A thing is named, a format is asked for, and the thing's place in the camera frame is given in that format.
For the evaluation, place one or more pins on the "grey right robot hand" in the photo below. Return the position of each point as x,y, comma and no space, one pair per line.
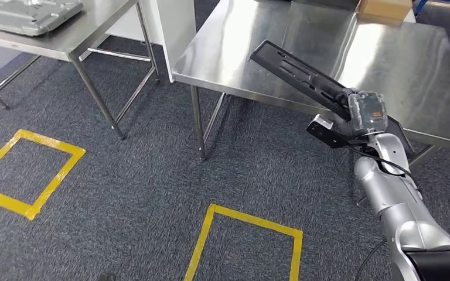
370,112

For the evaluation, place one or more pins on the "black plastic panel part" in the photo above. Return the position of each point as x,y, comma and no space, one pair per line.
287,66

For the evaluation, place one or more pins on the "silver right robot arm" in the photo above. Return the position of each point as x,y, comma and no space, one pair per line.
388,186

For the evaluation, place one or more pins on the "brown cardboard box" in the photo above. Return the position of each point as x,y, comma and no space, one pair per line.
384,9

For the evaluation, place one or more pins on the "stainless steel table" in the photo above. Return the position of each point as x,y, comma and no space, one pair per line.
73,42
248,46

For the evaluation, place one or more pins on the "yellow floor tape square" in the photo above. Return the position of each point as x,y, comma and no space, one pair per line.
256,222
50,142

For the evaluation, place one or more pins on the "white partition panel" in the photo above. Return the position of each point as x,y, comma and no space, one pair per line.
178,23

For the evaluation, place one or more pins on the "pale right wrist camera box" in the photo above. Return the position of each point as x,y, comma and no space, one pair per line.
321,122

